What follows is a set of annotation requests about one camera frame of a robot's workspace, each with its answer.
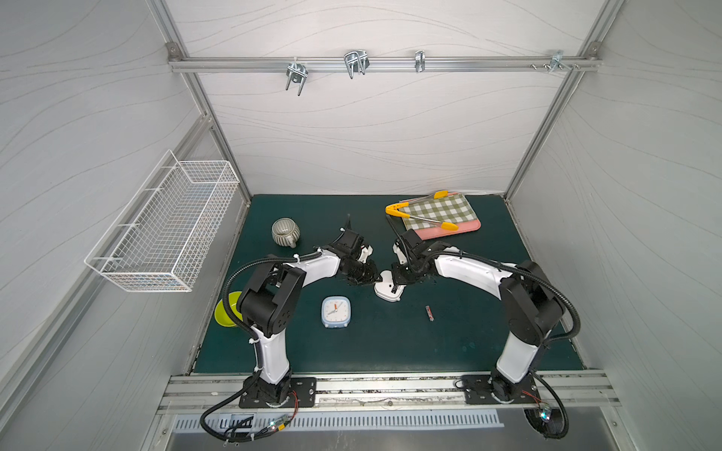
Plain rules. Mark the blue alarm clock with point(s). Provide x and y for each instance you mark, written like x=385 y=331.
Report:
x=336 y=312

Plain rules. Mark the metal hook clamp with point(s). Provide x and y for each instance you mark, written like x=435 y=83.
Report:
x=297 y=74
x=356 y=62
x=420 y=61
x=556 y=63

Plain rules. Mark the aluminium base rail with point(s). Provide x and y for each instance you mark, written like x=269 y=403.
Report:
x=399 y=391

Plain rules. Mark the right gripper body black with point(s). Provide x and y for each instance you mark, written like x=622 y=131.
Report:
x=406 y=273

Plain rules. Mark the white alarm clock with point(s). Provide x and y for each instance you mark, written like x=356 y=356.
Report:
x=387 y=289

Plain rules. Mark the white wire basket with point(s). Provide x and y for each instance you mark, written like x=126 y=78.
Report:
x=161 y=238

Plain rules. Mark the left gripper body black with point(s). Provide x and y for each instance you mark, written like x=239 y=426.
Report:
x=365 y=271

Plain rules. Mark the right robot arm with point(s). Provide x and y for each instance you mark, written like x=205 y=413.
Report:
x=532 y=305

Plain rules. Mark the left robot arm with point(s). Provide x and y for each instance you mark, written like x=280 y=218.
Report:
x=269 y=300

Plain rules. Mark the pink tray checkered cloth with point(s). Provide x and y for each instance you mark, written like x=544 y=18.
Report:
x=442 y=217

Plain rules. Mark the green yellow bowl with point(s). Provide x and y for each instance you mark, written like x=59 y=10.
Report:
x=221 y=315

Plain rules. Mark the aluminium crossbar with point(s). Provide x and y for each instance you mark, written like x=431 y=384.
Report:
x=378 y=64

